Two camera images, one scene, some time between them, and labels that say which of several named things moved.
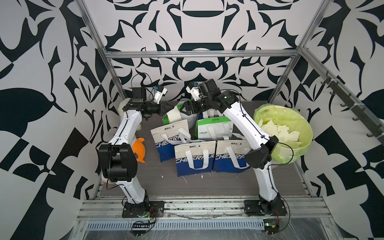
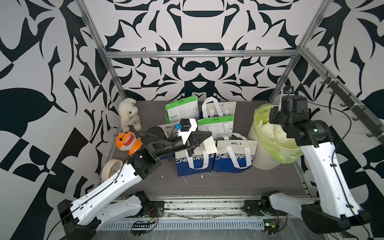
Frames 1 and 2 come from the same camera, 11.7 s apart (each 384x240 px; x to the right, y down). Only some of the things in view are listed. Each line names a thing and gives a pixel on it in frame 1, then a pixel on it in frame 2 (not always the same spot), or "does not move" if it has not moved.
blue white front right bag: (230, 155) does not move
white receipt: (174, 115) -> (210, 146)
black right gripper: (192, 103) -> (274, 117)
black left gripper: (162, 107) -> (191, 145)
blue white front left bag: (193, 158) does not move
